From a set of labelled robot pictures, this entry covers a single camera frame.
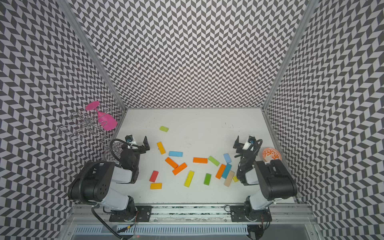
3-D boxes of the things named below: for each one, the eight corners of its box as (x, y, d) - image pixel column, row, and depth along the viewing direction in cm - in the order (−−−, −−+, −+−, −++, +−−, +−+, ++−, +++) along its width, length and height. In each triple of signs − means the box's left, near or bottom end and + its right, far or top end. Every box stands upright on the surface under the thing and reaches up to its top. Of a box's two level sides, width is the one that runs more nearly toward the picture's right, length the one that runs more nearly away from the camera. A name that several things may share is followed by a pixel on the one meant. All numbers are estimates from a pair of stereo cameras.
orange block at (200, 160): (192, 162, 93) (192, 161, 92) (193, 158, 95) (193, 156, 94) (207, 163, 93) (207, 162, 91) (207, 159, 95) (207, 158, 93)
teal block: (221, 176, 87) (221, 175, 85) (226, 164, 92) (227, 162, 90) (226, 179, 86) (227, 177, 84) (231, 166, 91) (232, 165, 89)
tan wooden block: (223, 184, 85) (223, 183, 84) (229, 170, 90) (230, 169, 89) (228, 187, 84) (229, 186, 82) (234, 173, 89) (235, 172, 87)
